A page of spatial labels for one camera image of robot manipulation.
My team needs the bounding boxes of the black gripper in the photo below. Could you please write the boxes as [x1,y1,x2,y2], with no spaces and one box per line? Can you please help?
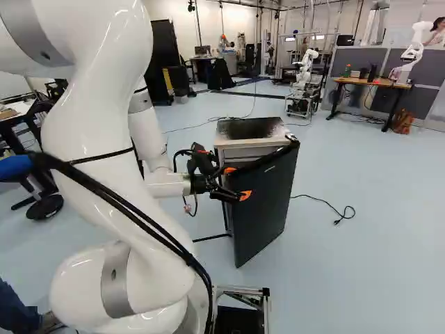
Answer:
[189,166,254,203]

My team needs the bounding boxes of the black fridge door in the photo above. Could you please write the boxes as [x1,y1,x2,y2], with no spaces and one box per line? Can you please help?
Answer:
[221,133,301,269]

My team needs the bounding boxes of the small fridge with black top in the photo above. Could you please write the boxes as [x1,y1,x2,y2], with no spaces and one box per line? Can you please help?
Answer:
[213,116,300,241]

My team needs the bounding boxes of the white robot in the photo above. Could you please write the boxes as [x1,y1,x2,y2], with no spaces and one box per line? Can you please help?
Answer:
[285,48,321,122]
[388,20,428,85]

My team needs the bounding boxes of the tall black cabinet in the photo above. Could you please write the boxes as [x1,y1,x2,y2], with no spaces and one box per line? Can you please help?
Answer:
[143,19,191,106]

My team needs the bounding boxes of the wooden desk with black legs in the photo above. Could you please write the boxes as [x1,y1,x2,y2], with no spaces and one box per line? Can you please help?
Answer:
[325,76,413,133]

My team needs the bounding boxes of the orange bag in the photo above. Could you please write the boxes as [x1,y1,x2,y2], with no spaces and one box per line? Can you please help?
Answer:
[391,107,416,135]

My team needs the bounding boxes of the blue stool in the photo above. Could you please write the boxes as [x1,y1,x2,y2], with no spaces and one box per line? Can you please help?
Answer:
[0,154,65,221]

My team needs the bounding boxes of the black workshop table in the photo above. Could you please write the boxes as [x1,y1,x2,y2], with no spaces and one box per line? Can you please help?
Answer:
[0,79,69,212]

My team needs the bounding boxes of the person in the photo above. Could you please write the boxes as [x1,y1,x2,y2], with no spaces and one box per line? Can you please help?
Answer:
[419,16,445,46]

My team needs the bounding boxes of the person's legs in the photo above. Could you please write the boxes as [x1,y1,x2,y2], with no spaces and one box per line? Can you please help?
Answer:
[0,276,65,334]

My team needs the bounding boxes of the black floor power cable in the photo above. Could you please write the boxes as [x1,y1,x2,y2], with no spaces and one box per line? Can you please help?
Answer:
[289,193,357,227]

